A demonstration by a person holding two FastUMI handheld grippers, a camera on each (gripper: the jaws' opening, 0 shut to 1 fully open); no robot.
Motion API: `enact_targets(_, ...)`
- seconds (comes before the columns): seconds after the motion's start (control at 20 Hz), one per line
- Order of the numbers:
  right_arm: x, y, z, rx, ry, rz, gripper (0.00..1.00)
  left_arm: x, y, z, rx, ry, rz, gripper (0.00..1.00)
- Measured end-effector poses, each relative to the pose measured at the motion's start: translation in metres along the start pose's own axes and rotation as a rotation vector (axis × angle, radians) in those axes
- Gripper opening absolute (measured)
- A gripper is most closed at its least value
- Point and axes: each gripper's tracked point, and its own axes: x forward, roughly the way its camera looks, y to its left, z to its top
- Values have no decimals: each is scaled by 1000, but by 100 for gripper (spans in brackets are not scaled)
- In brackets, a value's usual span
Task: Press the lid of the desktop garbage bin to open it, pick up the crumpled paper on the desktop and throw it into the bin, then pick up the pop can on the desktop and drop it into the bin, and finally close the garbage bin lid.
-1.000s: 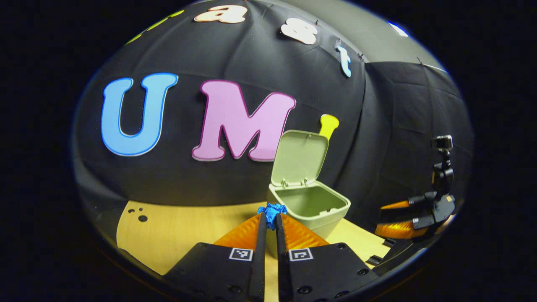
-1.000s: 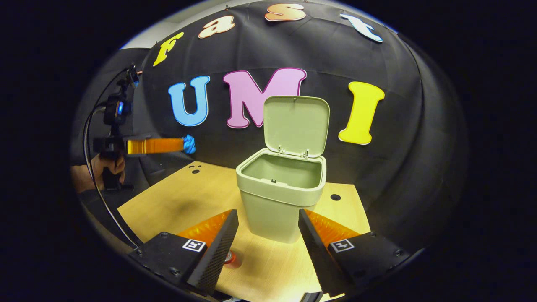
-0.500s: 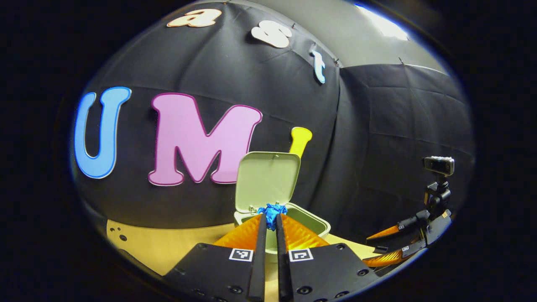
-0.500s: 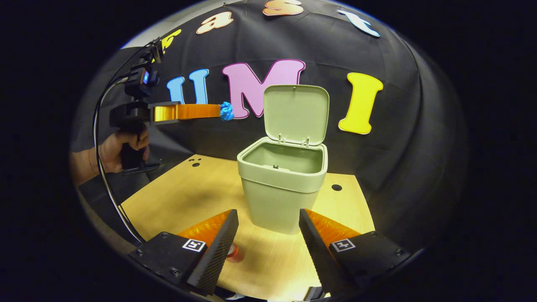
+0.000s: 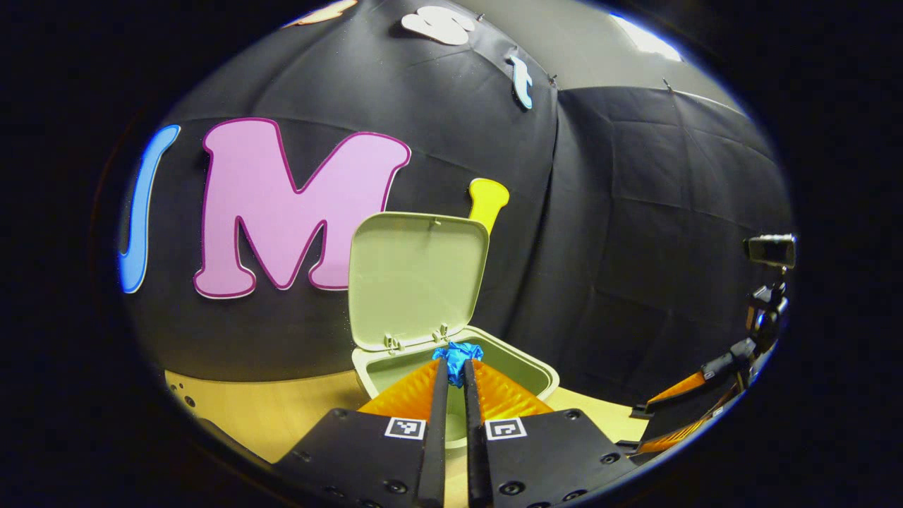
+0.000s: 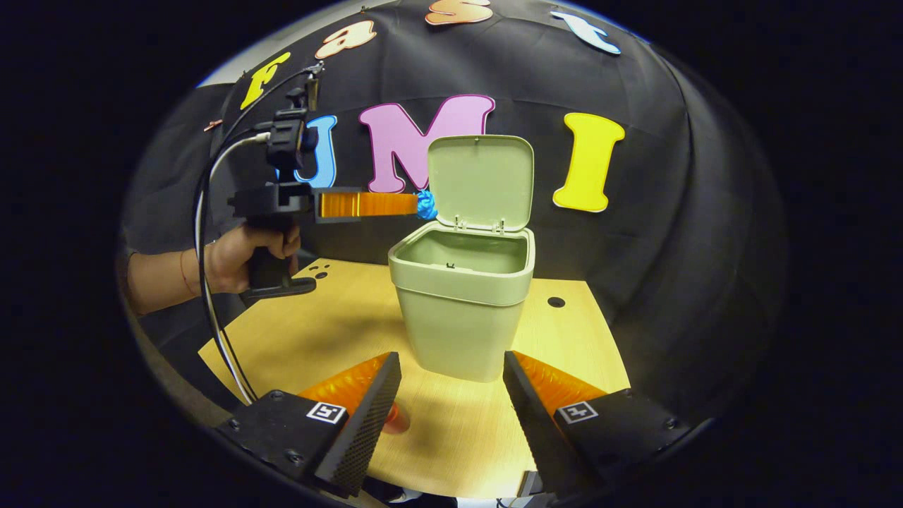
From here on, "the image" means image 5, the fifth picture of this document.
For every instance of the blue paper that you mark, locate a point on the blue paper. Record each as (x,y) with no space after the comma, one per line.
(458,360)

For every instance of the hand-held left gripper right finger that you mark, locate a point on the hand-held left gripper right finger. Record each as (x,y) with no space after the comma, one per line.
(477,458)

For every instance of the wooden desktop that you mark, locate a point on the wooden desktop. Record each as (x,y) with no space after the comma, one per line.
(282,416)

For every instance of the green desktop garbage bin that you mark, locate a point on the green desktop garbage bin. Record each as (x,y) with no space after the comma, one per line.
(416,282)

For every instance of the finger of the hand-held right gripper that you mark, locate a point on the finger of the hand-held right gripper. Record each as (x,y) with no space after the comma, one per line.
(681,388)
(677,434)

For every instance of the black backdrop cloth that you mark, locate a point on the black backdrop cloth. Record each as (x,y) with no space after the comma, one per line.
(635,212)

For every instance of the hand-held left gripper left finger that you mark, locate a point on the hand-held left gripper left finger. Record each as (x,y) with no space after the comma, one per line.
(432,451)

